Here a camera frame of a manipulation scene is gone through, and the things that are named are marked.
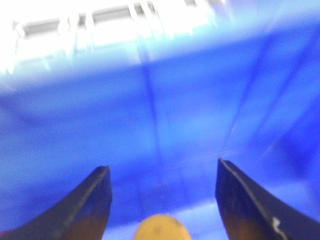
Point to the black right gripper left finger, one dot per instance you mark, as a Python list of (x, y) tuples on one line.
[(83, 214)]

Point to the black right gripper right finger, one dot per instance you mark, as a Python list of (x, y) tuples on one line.
[(250, 212)]

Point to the yellow mushroom push button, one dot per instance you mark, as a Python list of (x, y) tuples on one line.
[(161, 227)]

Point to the right blue plastic crate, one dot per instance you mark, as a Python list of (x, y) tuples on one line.
[(160, 114)]

